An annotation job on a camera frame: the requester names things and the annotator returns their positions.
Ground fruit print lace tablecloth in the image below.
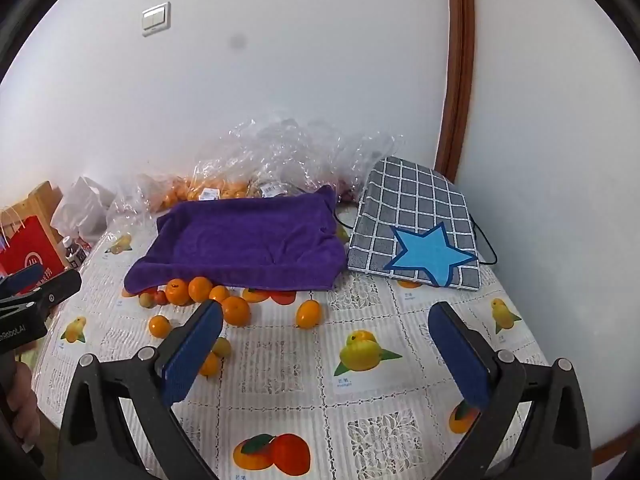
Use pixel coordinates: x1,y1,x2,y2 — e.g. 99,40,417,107
32,195,551,480

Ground dark bottle with label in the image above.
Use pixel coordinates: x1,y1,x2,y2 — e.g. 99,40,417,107
61,236,93,271

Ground clear plastic bag of oranges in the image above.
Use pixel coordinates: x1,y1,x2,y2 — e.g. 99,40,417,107
107,160,253,218

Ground red paper bag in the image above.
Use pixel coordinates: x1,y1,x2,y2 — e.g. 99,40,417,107
0,207,68,281

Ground white plastic bag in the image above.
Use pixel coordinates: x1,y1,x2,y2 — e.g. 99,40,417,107
50,176,118,238

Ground purple towel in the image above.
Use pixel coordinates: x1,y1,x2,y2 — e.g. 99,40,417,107
123,185,348,295

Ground grey checked cushion blue star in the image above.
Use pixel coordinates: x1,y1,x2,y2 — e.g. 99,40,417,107
347,156,485,291

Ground oval orange kumquat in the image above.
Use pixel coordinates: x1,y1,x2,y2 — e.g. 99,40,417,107
296,298,322,330

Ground person's left hand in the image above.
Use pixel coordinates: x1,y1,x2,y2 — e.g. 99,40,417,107
0,360,42,456

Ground white wall switch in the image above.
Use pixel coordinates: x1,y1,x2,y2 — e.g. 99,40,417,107
141,2,172,37

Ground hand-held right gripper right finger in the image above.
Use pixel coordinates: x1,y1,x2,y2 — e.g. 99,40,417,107
428,301,593,480

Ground large orange with green stem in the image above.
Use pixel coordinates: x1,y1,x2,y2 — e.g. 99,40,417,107
165,278,191,306

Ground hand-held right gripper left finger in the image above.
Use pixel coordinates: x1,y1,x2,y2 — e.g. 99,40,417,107
57,301,224,480

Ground brown wooden door frame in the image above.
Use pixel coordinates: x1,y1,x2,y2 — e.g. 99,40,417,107
434,0,476,181

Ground round orange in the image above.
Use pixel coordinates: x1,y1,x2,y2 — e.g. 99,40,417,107
220,296,251,327
188,276,213,303

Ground crumpled clear plastic bag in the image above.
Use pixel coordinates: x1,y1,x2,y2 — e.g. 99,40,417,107
195,117,407,203

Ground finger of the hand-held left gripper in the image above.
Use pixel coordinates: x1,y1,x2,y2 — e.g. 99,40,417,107
0,263,45,297
0,270,82,318

